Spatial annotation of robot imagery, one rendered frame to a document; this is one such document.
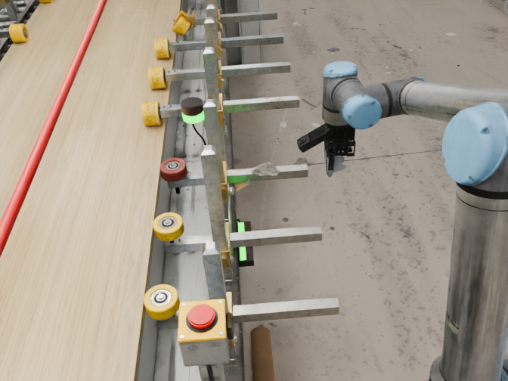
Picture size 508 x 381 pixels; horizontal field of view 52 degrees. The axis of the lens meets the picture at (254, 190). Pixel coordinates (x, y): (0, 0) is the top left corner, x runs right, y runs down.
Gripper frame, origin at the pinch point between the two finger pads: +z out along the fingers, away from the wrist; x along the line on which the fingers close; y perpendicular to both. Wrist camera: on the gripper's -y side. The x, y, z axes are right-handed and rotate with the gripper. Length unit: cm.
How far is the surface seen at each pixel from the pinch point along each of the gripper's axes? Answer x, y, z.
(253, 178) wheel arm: -1.6, -23.3, -1.7
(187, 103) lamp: -5, -40, -32
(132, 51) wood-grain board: 84, -70, -7
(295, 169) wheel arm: -1.1, -10.3, -3.3
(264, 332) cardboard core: -5, -23, 75
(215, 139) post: -5.8, -33.5, -20.1
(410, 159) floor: 108, 70, 83
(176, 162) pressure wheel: 1.2, -46.5, -7.7
